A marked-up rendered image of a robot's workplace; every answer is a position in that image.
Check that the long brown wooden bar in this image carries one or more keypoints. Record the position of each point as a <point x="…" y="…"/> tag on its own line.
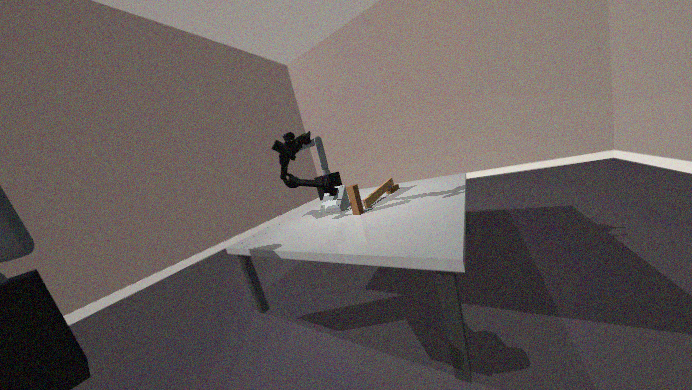
<point x="370" y="199"/>

